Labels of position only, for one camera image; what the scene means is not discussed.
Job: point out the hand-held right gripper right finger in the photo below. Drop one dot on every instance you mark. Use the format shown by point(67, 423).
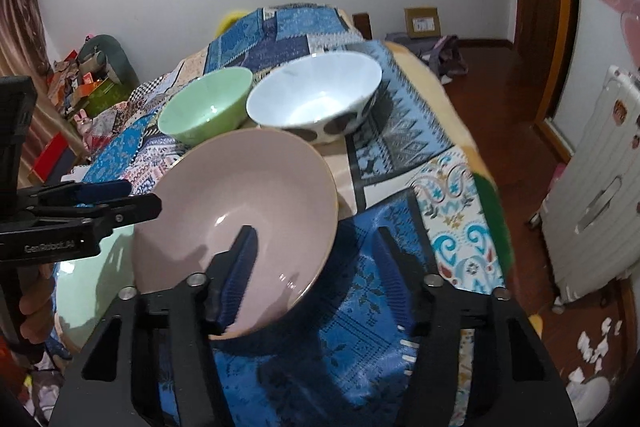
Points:
point(395, 287)

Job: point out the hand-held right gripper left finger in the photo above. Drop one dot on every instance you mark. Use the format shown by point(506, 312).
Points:
point(240, 277)

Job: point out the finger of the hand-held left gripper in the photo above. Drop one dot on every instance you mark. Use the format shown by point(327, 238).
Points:
point(135, 207)
point(100, 191)

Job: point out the pink bowl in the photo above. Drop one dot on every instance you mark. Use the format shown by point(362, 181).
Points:
point(225, 187)

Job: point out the green plate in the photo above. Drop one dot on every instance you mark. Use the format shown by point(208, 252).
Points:
point(85, 287)

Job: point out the green bowl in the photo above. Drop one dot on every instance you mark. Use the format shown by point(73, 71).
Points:
point(200, 107)

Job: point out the white dotted bowl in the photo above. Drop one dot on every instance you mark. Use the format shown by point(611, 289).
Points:
point(310, 92)

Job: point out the person's left hand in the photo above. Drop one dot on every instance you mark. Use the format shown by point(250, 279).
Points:
point(35, 307)

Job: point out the red box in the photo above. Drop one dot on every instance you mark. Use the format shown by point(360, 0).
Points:
point(50, 157)

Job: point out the pink plush bunny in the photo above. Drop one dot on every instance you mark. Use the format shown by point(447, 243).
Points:
point(82, 122)

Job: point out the pile of assorted clutter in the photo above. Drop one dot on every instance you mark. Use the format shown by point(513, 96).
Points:
point(75, 74)

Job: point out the green storage box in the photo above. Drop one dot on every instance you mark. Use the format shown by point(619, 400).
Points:
point(107, 99)

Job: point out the striped brown curtain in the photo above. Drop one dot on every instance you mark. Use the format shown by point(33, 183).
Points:
point(22, 22)

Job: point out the grey cushion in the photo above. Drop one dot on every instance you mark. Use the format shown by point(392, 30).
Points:
point(117, 52)

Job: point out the patchwork blanket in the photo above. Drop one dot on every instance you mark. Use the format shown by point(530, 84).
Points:
point(400, 132)

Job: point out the yellow hoop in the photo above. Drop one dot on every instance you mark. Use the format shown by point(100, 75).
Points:
point(225, 22)

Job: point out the white torn paper scraps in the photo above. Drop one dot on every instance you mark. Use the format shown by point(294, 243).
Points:
point(595, 342)

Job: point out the white suitcase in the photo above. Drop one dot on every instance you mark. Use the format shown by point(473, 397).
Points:
point(590, 187)

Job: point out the white slipper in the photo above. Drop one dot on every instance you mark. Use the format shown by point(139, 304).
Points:
point(590, 399)

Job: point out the grey purple bag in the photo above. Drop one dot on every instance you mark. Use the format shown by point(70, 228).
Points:
point(450, 57)

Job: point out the cardboard box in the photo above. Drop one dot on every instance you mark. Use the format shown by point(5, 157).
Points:
point(423, 22)

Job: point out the wooden bed frame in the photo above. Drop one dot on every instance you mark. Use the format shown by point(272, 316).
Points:
point(362, 26)

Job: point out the wooden door frame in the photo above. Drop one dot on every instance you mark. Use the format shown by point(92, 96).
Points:
point(545, 7)

